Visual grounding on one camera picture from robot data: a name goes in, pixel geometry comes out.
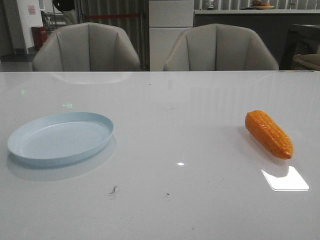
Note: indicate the orange plastic corn cob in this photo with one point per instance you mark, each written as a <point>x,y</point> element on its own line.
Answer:
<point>267,132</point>

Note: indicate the light blue round plate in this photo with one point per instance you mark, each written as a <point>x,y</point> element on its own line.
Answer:
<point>60,139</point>

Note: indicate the beige armchair on right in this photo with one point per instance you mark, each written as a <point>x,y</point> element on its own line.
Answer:
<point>219,47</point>

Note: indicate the beige armchair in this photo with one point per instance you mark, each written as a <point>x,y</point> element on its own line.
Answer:
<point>219,47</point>
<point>87,47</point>

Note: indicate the white cabinet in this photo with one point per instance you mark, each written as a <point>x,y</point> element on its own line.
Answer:
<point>167,19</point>

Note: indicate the beige armchair on left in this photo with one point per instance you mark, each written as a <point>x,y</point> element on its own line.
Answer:
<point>87,47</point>

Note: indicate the red barrier belt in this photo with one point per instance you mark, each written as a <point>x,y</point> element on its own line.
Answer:
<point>113,16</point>

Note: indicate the person in background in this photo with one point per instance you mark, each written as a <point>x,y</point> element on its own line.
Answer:
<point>68,9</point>

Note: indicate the grey counter with white top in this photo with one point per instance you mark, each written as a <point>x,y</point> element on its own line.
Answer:
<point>271,25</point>

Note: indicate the red trash bin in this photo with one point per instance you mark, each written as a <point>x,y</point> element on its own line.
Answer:
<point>39,34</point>

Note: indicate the fruit bowl on counter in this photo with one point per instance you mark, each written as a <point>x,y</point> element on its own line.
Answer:
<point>261,5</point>

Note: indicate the dark side table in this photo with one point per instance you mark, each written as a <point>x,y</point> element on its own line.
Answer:
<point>303,39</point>

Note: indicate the pink wall notice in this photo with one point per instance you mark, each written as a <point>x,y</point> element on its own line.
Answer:
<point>31,10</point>

